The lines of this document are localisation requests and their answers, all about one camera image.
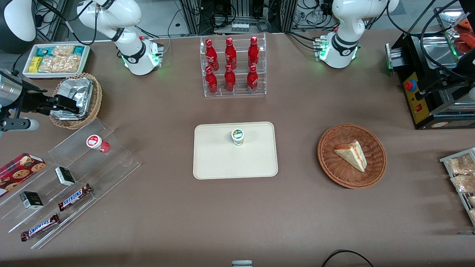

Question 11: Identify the silver foil tray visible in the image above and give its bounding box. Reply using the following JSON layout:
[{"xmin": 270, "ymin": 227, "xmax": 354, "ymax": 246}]
[{"xmin": 50, "ymin": 77, "xmax": 94, "ymax": 121}]

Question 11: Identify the red gum bottle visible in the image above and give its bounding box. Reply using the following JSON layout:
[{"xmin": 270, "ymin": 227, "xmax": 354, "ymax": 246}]
[{"xmin": 86, "ymin": 135, "xmax": 111, "ymax": 153}]

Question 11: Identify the snickers bar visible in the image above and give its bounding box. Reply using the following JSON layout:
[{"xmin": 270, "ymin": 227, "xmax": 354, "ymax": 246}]
[
  {"xmin": 58, "ymin": 184, "xmax": 93, "ymax": 212},
  {"xmin": 20, "ymin": 214, "xmax": 60, "ymax": 242}
]

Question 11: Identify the small black box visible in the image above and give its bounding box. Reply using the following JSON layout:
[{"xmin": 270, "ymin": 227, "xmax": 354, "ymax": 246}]
[
  {"xmin": 55, "ymin": 167, "xmax": 76, "ymax": 187},
  {"xmin": 19, "ymin": 191, "xmax": 44, "ymax": 210}
]

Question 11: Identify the red cola bottle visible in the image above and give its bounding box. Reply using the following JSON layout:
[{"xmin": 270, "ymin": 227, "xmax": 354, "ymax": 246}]
[
  {"xmin": 205, "ymin": 66, "xmax": 218, "ymax": 94},
  {"xmin": 205, "ymin": 39, "xmax": 219, "ymax": 71},
  {"xmin": 224, "ymin": 65, "xmax": 236, "ymax": 92},
  {"xmin": 248, "ymin": 36, "xmax": 260, "ymax": 68},
  {"xmin": 247, "ymin": 65, "xmax": 259, "ymax": 93},
  {"xmin": 225, "ymin": 37, "xmax": 237, "ymax": 70}
]

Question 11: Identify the beige plastic tray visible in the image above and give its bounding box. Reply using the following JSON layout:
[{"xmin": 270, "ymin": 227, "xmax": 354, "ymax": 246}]
[{"xmin": 193, "ymin": 121, "xmax": 279, "ymax": 180}]

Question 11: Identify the red cookie box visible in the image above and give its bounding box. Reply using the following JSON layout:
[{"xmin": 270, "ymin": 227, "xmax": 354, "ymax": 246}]
[{"xmin": 0, "ymin": 153, "xmax": 47, "ymax": 197}]

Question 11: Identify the triangular wrapped sandwich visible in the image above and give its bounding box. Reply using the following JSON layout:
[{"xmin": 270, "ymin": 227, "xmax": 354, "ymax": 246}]
[{"xmin": 333, "ymin": 140, "xmax": 368, "ymax": 173}]

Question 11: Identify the clear cracker snack bag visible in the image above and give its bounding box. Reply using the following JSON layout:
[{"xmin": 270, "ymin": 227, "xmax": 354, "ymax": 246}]
[
  {"xmin": 451, "ymin": 174, "xmax": 475, "ymax": 194},
  {"xmin": 447, "ymin": 154, "xmax": 475, "ymax": 175}
]

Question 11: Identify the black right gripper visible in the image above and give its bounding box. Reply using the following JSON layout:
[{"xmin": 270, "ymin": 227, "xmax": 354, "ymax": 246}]
[{"xmin": 21, "ymin": 89, "xmax": 81, "ymax": 115}]

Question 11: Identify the round brown wicker basket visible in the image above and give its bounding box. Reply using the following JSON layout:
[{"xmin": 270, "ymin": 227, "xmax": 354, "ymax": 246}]
[{"xmin": 317, "ymin": 123, "xmax": 387, "ymax": 189}]

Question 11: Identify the clear rice cracker bag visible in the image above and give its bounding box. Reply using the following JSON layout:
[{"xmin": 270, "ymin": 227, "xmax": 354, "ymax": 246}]
[{"xmin": 39, "ymin": 55, "xmax": 81, "ymax": 73}]

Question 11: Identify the white snack bin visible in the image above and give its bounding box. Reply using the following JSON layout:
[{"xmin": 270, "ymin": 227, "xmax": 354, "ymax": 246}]
[{"xmin": 22, "ymin": 43, "xmax": 91, "ymax": 80}]

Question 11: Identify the clear acrylic stepped display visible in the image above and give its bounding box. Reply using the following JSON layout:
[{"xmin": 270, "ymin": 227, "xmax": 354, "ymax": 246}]
[{"xmin": 0, "ymin": 118, "xmax": 141, "ymax": 250}]

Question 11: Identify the tray of packaged pastries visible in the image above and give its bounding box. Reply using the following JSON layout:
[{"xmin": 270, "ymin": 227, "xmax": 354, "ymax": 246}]
[{"xmin": 439, "ymin": 148, "xmax": 475, "ymax": 227}]

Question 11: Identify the clear acrylic bottle rack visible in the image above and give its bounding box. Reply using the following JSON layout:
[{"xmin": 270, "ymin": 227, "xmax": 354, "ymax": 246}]
[{"xmin": 200, "ymin": 33, "xmax": 267, "ymax": 98}]

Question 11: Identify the red snack packet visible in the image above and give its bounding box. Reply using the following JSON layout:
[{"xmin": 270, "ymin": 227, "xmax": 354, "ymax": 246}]
[{"xmin": 454, "ymin": 19, "xmax": 475, "ymax": 53}]

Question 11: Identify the black machine with yellow panel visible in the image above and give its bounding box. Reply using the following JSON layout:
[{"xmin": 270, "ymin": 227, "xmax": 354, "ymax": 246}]
[{"xmin": 385, "ymin": 32, "xmax": 475, "ymax": 130}]

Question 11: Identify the black cable loop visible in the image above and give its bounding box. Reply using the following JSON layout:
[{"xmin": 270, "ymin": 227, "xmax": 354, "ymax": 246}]
[{"xmin": 321, "ymin": 250, "xmax": 375, "ymax": 267}]

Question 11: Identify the light wicker basket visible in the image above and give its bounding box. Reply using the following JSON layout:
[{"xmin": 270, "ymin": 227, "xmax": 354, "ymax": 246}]
[{"xmin": 49, "ymin": 72, "xmax": 103, "ymax": 130}]

